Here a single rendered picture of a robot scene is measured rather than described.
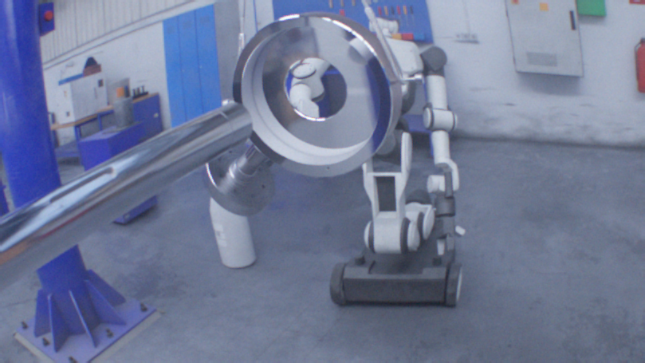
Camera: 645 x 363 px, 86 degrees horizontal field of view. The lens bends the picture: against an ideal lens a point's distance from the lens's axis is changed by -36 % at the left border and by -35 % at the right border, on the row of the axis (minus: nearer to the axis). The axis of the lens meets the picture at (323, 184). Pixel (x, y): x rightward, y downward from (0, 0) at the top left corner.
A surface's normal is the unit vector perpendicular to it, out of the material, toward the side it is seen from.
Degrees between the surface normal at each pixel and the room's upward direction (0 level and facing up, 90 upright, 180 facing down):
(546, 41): 90
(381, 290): 90
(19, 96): 90
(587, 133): 90
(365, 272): 45
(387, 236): 78
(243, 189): 49
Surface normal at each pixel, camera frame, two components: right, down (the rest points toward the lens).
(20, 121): 0.55, 0.20
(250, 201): 0.58, -0.57
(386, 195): -0.33, 0.37
